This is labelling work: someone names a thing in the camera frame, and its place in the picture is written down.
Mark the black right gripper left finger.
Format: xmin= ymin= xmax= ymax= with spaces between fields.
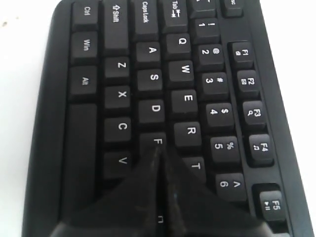
xmin=50 ymin=146 xmax=160 ymax=237

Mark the black acer keyboard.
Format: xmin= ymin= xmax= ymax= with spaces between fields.
xmin=21 ymin=0 xmax=314 ymax=237

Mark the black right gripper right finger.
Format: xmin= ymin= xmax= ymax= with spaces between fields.
xmin=161 ymin=148 xmax=273 ymax=237

